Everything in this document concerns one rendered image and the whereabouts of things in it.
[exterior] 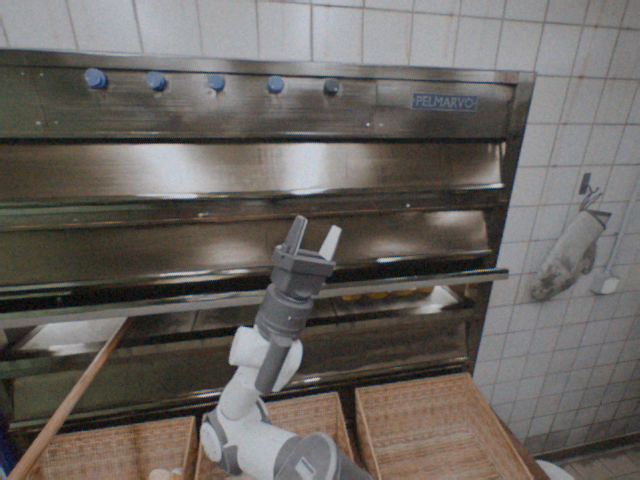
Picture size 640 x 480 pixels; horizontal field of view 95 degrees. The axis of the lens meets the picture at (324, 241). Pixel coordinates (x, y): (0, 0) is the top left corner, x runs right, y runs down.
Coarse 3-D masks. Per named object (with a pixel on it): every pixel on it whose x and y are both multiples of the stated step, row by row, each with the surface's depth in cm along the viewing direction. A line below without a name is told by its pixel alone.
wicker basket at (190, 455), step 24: (96, 432) 110; (144, 432) 113; (192, 432) 112; (48, 456) 109; (72, 456) 110; (96, 456) 111; (120, 456) 113; (144, 456) 114; (168, 456) 116; (192, 456) 112
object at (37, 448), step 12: (120, 336) 109; (108, 348) 101; (96, 360) 95; (96, 372) 93; (84, 384) 87; (72, 396) 82; (60, 408) 79; (72, 408) 81; (60, 420) 76; (48, 432) 73; (36, 444) 70; (24, 456) 67; (36, 456) 68; (24, 468) 65
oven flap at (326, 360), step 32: (224, 352) 117; (320, 352) 124; (352, 352) 126; (384, 352) 129; (416, 352) 131; (448, 352) 134; (32, 384) 105; (64, 384) 107; (96, 384) 109; (128, 384) 111; (160, 384) 113; (192, 384) 115; (224, 384) 117; (288, 384) 119; (32, 416) 105
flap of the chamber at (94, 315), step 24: (456, 264) 124; (480, 264) 122; (168, 288) 104; (192, 288) 103; (216, 288) 102; (240, 288) 101; (360, 288) 99; (384, 288) 100; (408, 288) 102; (96, 312) 85; (120, 312) 86; (144, 312) 87; (168, 312) 89
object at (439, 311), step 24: (384, 312) 127; (408, 312) 127; (432, 312) 127; (456, 312) 129; (144, 336) 112; (168, 336) 112; (192, 336) 112; (216, 336) 112; (0, 360) 100; (24, 360) 100; (48, 360) 102; (72, 360) 103
